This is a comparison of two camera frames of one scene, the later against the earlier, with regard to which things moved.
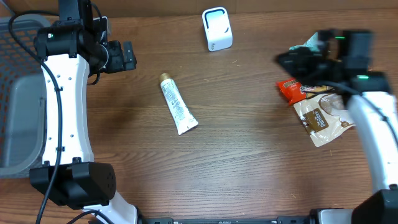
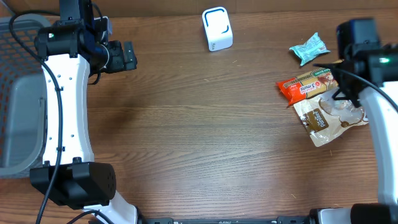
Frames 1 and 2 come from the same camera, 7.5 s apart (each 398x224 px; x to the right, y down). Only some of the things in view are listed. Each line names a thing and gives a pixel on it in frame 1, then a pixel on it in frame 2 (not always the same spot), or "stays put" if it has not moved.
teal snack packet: [312, 43] stays put
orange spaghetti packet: [292, 90] stays put
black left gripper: [120, 56] stays put
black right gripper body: [313, 71] -> [346, 87]
